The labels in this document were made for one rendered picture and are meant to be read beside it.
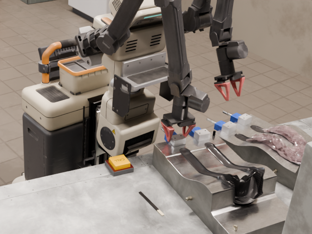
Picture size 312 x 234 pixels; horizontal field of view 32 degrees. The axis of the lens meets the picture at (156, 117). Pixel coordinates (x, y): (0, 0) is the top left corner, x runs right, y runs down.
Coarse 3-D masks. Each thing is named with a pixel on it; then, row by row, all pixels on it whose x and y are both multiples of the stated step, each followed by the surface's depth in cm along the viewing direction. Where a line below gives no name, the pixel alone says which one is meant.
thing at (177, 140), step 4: (164, 132) 204; (168, 132) 202; (164, 136) 201; (172, 136) 196; (176, 136) 196; (180, 136) 196; (184, 136) 197; (172, 140) 195; (176, 140) 194; (180, 140) 195; (184, 140) 196; (172, 144) 196; (176, 144) 195; (180, 144) 196; (184, 144) 197
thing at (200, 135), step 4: (196, 128) 205; (200, 128) 206; (192, 132) 203; (196, 132) 200; (200, 132) 200; (204, 132) 201; (208, 132) 201; (196, 136) 200; (200, 136) 199; (204, 136) 200; (208, 136) 201; (200, 140) 200; (204, 140) 201
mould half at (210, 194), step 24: (168, 144) 196; (192, 144) 198; (216, 144) 199; (168, 168) 189; (192, 168) 185; (216, 168) 186; (192, 192) 177; (216, 192) 167; (264, 192) 178; (216, 216) 168; (240, 216) 169; (264, 216) 170
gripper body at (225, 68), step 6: (228, 60) 206; (222, 66) 207; (228, 66) 206; (222, 72) 208; (228, 72) 207; (234, 72) 208; (240, 72) 210; (216, 78) 208; (222, 78) 206; (228, 78) 209
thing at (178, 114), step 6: (174, 108) 190; (180, 108) 188; (186, 108) 189; (168, 114) 193; (174, 114) 190; (180, 114) 189; (186, 114) 191; (168, 120) 190; (174, 120) 190; (180, 120) 190; (186, 120) 191; (192, 120) 193
